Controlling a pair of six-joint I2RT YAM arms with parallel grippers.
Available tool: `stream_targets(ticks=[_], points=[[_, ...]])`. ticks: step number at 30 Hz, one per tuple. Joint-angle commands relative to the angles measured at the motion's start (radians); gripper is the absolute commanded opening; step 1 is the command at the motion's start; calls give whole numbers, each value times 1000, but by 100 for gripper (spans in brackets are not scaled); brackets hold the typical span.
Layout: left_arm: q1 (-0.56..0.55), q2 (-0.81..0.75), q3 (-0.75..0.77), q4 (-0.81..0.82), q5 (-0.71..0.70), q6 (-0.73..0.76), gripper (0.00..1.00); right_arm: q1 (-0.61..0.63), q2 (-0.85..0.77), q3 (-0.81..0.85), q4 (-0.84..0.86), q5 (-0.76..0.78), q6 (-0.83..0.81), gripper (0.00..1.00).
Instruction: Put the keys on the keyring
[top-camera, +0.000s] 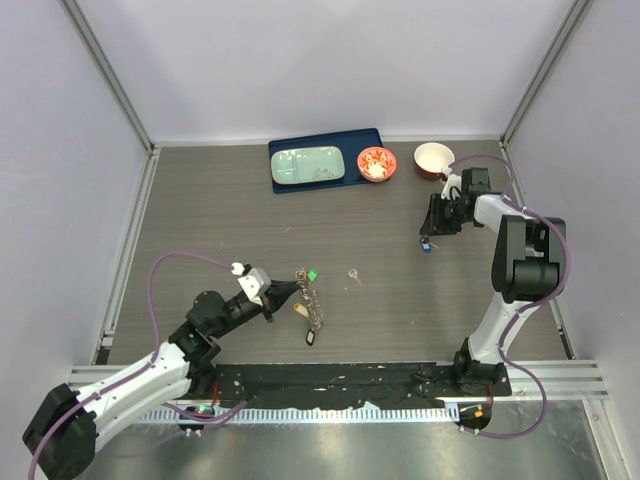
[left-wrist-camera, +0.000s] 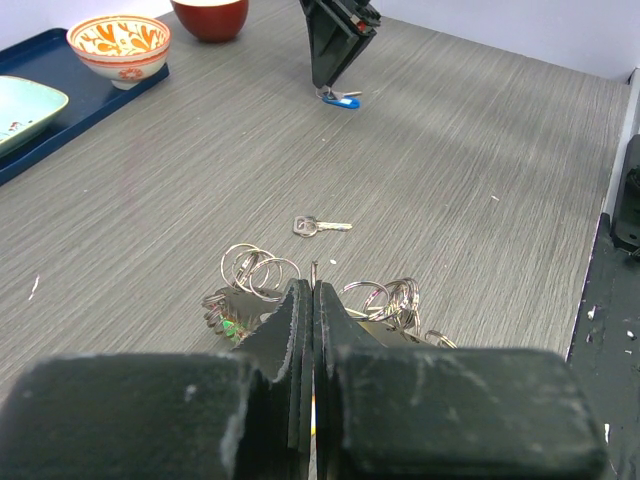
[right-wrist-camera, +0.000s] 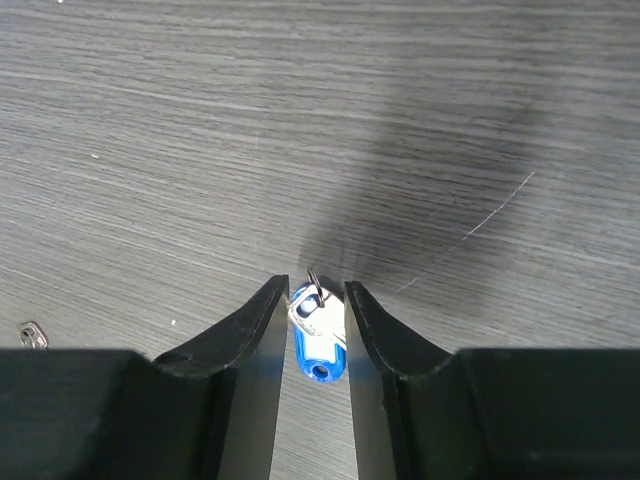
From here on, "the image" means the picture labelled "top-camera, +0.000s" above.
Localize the white slotted cable duct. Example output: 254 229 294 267
144 405 461 425

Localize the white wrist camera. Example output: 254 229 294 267
439 167 462 200
231 262 271 306

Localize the key with blue tag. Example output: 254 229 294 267
420 236 438 253

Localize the right aluminium frame post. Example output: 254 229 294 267
500 0 592 148

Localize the silver key with ring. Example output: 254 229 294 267
347 269 363 286

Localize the red cup white inside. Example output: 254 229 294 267
414 142 455 180

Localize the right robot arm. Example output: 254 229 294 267
419 168 570 395

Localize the left aluminium frame post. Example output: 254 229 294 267
59 0 155 155

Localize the light green rectangular plate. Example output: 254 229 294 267
270 146 346 186

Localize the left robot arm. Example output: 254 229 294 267
22 281 299 479

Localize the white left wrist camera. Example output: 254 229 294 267
231 262 271 306

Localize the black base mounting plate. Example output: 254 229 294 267
216 362 512 410

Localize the metal key organizer with rings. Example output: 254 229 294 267
295 268 324 346

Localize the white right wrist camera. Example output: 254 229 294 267
439 167 462 200

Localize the dark blue tray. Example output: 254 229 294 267
268 128 383 194

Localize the aluminium frame post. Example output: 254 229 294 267
59 0 155 155
500 0 592 148

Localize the orange patterned small bowl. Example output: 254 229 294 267
356 147 398 183

